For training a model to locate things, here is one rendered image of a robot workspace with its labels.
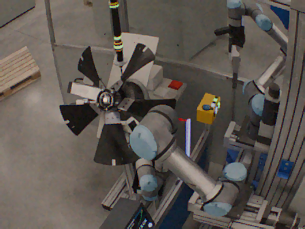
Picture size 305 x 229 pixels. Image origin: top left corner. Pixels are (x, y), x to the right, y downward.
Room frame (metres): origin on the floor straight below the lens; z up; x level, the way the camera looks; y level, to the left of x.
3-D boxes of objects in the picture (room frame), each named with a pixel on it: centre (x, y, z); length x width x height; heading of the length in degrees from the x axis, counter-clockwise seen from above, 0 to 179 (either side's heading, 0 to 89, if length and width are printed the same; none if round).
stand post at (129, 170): (1.62, 0.20, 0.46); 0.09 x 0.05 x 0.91; 60
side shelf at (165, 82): (1.99, -0.04, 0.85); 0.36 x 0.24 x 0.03; 60
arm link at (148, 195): (0.97, 0.04, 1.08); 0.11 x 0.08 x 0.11; 147
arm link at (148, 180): (0.95, 0.05, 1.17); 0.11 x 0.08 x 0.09; 7
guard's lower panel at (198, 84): (2.08, -0.23, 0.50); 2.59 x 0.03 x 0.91; 60
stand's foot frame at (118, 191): (1.70, 0.15, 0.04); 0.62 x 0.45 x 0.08; 150
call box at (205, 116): (1.54, -0.33, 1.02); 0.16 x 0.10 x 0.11; 150
